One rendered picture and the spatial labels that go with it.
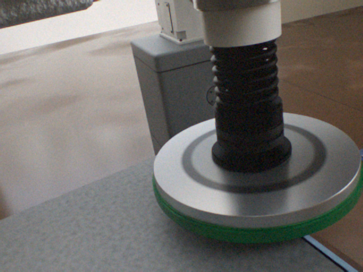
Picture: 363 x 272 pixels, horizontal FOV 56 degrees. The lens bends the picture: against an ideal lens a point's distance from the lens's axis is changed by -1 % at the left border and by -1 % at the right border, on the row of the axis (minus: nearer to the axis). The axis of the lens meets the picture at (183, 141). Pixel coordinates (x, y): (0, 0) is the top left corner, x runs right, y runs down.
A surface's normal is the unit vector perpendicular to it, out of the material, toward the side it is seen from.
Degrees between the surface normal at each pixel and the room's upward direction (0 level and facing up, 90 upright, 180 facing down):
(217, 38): 90
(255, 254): 0
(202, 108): 90
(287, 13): 90
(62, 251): 0
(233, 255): 0
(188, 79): 90
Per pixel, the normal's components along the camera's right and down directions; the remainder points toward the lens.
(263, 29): 0.39, 0.36
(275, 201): -0.15, -0.88
